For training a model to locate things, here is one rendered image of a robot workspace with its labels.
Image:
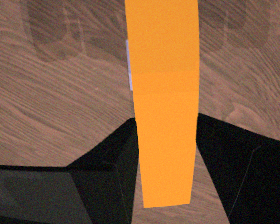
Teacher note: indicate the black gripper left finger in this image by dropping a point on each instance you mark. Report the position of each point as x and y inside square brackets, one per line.
[97, 188]

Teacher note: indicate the orange bar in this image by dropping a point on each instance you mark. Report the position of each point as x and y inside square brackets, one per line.
[164, 62]

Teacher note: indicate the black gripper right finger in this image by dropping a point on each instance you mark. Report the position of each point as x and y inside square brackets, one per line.
[245, 169]

